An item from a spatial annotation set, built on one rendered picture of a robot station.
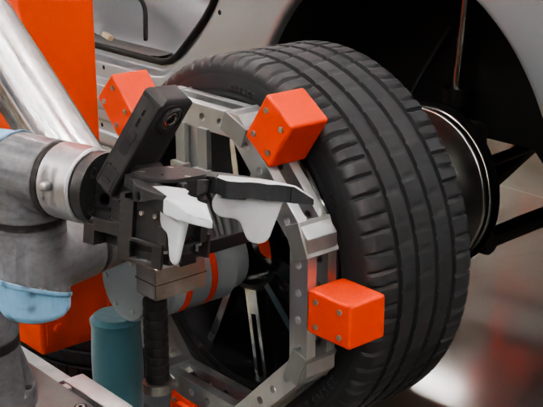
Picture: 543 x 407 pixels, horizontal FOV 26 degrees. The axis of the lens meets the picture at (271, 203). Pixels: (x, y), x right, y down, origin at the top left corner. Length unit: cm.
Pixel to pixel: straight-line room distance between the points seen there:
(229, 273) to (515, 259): 260
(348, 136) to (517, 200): 332
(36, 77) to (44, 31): 92
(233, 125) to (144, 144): 75
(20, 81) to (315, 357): 71
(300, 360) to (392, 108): 43
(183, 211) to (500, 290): 321
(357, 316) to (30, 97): 63
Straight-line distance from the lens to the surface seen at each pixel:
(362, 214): 176
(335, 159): 177
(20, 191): 115
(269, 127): 173
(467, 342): 371
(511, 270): 430
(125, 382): 205
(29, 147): 116
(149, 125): 104
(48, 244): 119
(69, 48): 228
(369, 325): 173
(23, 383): 156
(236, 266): 192
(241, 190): 107
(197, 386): 205
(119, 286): 189
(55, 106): 132
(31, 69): 133
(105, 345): 202
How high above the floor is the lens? 155
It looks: 18 degrees down
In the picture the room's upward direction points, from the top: straight up
